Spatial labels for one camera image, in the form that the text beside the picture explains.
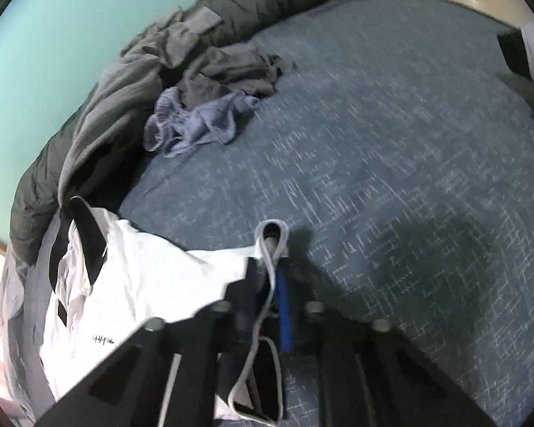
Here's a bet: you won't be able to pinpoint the black garment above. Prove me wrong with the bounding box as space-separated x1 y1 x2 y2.
67 133 147 214

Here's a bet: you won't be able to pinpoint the dark grey t-shirt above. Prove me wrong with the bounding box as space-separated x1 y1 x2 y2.
178 47 297 99

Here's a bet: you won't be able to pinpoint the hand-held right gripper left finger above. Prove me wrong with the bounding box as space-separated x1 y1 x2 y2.
36 255 272 427

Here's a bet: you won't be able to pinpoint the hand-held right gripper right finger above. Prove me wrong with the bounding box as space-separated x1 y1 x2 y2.
273 249 494 427

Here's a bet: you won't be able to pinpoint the blue checked boxer shorts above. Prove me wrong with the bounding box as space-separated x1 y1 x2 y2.
143 86 261 158

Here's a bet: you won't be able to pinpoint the grey sweatshirt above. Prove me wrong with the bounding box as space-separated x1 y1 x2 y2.
58 9 223 205

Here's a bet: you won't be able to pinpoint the white polo shirt black trim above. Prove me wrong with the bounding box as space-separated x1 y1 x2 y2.
40 196 292 425

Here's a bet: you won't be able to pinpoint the blue patterned bedspread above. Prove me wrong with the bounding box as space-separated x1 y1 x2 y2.
118 0 534 427

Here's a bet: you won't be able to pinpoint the dark grey rolled duvet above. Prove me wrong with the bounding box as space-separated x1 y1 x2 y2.
9 0 383 268

